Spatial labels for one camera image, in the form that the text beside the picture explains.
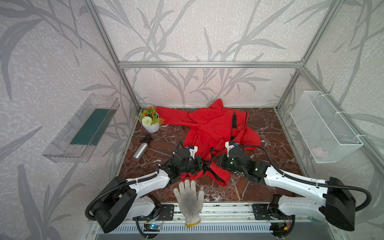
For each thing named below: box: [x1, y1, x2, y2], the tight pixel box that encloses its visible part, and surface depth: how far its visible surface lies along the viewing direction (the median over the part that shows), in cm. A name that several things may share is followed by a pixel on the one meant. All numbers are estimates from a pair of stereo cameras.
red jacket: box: [155, 98, 261, 187], surface depth 102 cm
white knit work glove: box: [173, 179, 205, 227], surface depth 79 cm
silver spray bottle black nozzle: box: [132, 135, 154, 161], surface depth 97 cm
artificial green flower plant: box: [132, 106, 165, 127], surface depth 97 cm
